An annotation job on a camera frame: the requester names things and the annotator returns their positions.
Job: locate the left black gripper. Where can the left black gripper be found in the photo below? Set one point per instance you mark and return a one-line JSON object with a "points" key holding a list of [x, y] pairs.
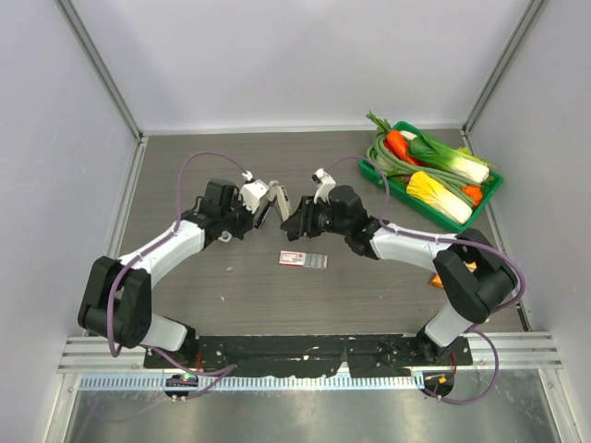
{"points": [[239, 233]]}

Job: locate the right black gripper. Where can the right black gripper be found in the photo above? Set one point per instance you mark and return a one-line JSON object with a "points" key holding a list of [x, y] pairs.
{"points": [[294, 224]]}

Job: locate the light blue stapler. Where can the light blue stapler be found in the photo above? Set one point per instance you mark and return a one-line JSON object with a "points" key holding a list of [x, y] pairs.
{"points": [[281, 203]]}

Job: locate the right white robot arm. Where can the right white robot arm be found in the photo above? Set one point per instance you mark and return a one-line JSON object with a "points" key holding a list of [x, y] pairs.
{"points": [[477, 278]]}

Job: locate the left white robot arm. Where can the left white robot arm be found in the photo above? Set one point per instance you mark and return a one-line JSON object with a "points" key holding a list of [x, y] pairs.
{"points": [[117, 302]]}

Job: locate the red white staple box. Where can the red white staple box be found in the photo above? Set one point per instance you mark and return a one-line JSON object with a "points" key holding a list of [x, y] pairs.
{"points": [[303, 260]]}

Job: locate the green long beans toy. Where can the green long beans toy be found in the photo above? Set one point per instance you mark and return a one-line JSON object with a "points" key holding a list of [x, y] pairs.
{"points": [[389, 163]]}

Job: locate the yellow napa cabbage toy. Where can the yellow napa cabbage toy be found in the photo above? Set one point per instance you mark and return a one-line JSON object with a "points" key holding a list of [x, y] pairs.
{"points": [[431, 192]]}

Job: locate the colourful snack packet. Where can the colourful snack packet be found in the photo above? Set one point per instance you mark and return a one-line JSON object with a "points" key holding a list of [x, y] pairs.
{"points": [[437, 282]]}

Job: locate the green plastic basket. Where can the green plastic basket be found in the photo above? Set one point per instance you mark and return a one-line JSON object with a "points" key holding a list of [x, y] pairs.
{"points": [[397, 186]]}

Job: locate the bok choy toy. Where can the bok choy toy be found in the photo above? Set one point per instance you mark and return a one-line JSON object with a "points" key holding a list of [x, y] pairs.
{"points": [[455, 161]]}

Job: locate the small orange carrot toy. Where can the small orange carrot toy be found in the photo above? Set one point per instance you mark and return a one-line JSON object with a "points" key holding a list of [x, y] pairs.
{"points": [[475, 193]]}

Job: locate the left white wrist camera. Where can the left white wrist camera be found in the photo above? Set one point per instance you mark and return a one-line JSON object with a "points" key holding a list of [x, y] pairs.
{"points": [[252, 192]]}

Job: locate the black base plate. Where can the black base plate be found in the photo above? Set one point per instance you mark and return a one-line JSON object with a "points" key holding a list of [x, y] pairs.
{"points": [[313, 356]]}

